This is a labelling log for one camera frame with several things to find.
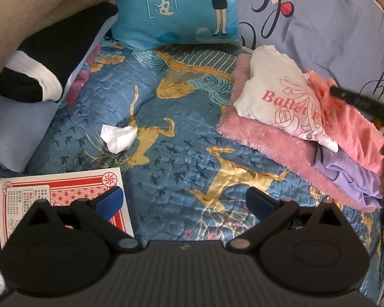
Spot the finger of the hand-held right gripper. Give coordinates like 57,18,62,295
330,86,360,105

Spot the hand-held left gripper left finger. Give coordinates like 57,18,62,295
26,186,143,253

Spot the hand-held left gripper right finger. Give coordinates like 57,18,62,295
227,186,343,252

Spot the salmon fleece garment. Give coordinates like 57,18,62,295
307,70,384,175

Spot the pink fluffy jacket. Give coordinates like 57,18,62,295
218,53,384,213

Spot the purple garment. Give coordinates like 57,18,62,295
310,144,384,210

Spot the white printed t-shirt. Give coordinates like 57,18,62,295
233,45,340,152

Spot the red patterned card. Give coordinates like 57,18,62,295
0,167,135,250

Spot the white crumpled tissue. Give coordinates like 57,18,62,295
101,124,138,154

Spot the grey printed sofa cover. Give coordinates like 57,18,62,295
237,0,384,109

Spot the light blue folded garment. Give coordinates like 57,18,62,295
0,22,112,173

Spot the magenta folded garment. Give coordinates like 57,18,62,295
64,43,103,109

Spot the black and white garment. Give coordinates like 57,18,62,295
0,2,119,103

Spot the blue cartoon cushion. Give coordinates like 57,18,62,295
110,0,244,52

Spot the tan cloth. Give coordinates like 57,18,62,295
0,0,111,87

